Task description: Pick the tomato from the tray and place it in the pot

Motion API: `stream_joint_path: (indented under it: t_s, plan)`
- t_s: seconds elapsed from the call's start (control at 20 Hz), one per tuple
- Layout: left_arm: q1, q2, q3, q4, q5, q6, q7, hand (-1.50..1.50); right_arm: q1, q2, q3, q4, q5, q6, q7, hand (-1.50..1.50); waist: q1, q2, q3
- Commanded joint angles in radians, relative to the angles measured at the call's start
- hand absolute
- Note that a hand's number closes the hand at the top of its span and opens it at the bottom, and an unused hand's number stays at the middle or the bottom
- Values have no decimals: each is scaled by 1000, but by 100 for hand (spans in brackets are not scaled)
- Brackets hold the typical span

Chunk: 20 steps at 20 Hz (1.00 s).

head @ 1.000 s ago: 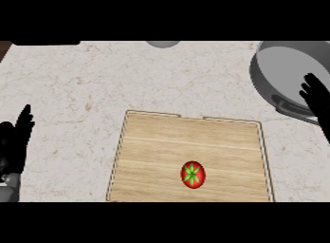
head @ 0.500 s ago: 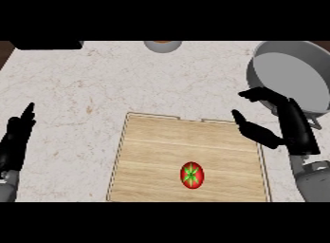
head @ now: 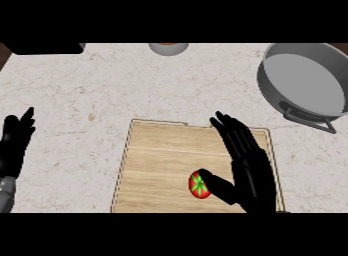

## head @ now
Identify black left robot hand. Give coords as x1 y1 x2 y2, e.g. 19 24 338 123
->
0 106 39 188

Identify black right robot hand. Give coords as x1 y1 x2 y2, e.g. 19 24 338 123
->
197 110 279 214

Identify red tomato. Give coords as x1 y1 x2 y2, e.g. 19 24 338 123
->
188 169 213 200

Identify wooden tray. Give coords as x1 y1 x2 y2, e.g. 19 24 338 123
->
109 118 288 214

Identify grey metal pot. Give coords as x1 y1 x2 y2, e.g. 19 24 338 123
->
256 43 348 135

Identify black appliance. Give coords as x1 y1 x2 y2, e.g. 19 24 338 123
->
3 43 87 56

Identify grey round cup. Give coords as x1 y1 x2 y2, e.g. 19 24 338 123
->
148 43 191 57

